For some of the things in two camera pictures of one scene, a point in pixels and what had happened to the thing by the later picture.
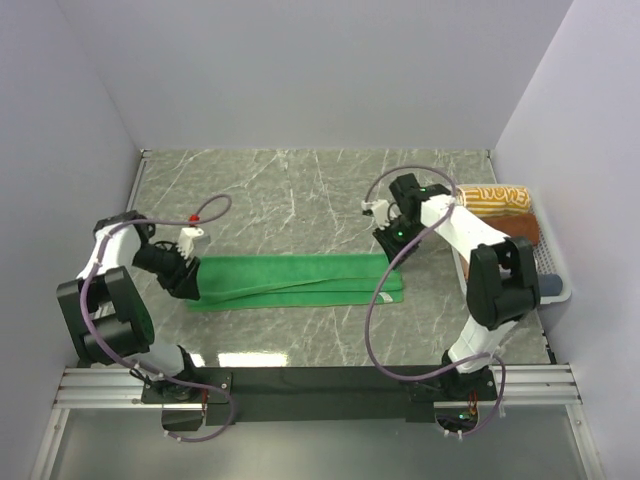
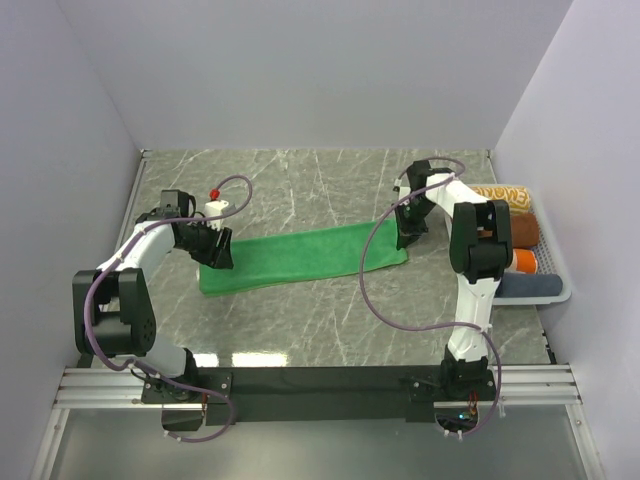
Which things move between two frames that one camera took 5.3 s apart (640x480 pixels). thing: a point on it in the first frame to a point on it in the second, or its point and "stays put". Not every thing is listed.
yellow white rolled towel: x=493 y=200 stays put
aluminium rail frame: x=548 y=385 stays put
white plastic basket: x=550 y=257 stays put
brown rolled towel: x=516 y=225 stays put
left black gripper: x=182 y=282 to x=216 y=256
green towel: x=295 y=280 to x=281 y=257
